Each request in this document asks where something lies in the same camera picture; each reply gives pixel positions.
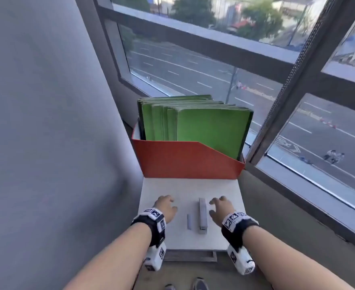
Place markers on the person's right forearm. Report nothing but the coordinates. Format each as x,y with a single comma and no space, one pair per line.
286,262

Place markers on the person's left thumb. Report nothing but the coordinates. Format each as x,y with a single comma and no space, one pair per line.
175,210

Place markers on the person's left shoe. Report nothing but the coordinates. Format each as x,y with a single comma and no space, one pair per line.
170,287

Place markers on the person's right shoe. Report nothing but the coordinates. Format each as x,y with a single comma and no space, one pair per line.
200,284

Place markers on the orange file box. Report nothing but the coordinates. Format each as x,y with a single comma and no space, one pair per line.
183,160

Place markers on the person's right thumb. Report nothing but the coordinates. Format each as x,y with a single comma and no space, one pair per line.
212,213

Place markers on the person's left hand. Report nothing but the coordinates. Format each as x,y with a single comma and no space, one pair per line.
164,208

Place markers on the person's shoe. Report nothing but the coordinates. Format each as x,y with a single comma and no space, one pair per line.
200,284
170,287

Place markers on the person's left forearm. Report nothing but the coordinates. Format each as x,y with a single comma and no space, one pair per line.
117,259

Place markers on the grey stapler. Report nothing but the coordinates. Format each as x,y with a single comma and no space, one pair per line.
202,215

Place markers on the dark grey window frame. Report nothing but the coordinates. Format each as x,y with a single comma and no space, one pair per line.
298,72

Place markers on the grey street lamp pole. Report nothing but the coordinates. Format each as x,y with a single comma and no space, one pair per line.
232,83

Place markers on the stack of green folders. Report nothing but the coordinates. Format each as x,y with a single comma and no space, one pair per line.
207,129

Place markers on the person's right hand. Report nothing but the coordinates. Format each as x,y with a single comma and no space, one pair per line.
222,209

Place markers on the grey strip of staples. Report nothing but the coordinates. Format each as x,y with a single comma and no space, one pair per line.
189,221

